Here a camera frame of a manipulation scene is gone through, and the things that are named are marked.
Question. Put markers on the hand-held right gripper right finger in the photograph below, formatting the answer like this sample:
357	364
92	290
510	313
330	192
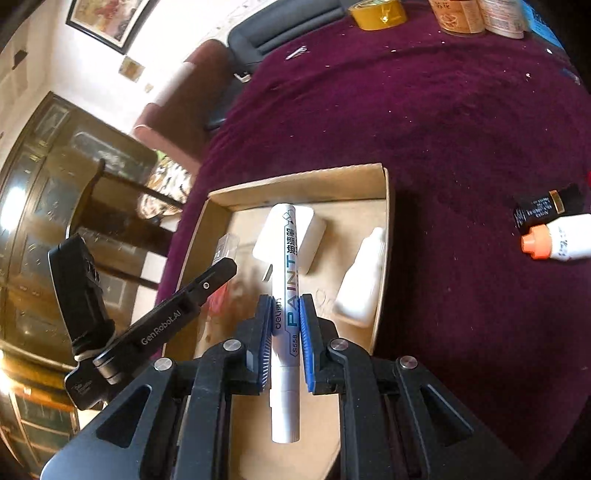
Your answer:
307	350

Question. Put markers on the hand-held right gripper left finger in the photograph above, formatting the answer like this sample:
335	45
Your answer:
263	344

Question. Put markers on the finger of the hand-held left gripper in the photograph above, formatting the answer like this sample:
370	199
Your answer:
210	284

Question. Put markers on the white paint marker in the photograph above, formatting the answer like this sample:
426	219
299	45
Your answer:
286	258

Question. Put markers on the cardboard box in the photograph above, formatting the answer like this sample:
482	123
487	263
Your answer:
351	184

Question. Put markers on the small clear plastic case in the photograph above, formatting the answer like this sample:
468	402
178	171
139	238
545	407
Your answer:
226	247

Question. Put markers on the small white plastic bottle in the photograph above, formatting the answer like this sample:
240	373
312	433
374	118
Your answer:
360	286

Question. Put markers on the dark wooden chair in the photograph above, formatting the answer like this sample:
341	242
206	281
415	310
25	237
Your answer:
115	182

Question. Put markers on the dark wooden glass cabinet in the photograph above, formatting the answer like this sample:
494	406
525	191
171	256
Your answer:
41	184

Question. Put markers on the patterned seat cushion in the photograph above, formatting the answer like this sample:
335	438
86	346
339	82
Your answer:
168	180

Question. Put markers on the white rectangular block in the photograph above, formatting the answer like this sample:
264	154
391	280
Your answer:
315	235

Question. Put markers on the maroon upholstered chair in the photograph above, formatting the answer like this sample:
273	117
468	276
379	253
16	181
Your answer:
184	106

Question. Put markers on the small metal clip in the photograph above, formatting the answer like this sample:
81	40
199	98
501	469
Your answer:
295	53

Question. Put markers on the black bag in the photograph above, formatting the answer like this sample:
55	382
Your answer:
263	34

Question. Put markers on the black lipstick tube gold band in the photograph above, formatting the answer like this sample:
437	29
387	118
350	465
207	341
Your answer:
538	210

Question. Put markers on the white tube orange cap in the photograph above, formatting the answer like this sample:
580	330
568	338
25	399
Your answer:
565	237

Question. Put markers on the yellow tape roll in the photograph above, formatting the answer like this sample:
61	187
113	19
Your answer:
378	14

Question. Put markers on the orange label jar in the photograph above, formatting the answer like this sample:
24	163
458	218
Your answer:
457	16

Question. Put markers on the white label jar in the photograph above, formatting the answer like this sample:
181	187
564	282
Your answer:
505	18

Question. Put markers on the small gold wall frame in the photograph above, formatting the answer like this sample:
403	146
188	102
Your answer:
131	69

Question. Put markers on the black framed wall picture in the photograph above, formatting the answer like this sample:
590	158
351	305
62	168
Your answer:
111	21

